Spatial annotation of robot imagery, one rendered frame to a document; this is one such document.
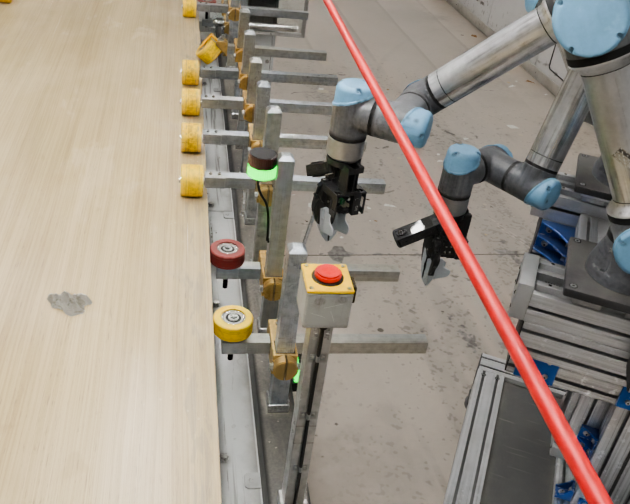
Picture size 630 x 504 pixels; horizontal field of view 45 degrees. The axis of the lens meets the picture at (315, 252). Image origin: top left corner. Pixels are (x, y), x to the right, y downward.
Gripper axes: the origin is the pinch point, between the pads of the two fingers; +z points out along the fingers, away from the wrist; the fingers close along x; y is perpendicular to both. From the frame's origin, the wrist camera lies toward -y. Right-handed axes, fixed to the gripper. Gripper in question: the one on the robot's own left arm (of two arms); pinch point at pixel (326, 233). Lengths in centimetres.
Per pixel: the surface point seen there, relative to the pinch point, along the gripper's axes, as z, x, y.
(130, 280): 9.3, -40.8, -8.8
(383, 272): 13.6, 17.2, 0.8
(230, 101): 4, 12, -81
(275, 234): 1.1, -10.0, -4.6
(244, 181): 4.1, -4.4, -33.7
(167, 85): 9, 2, -110
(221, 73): 4, 19, -105
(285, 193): -9.1, -8.9, -4.2
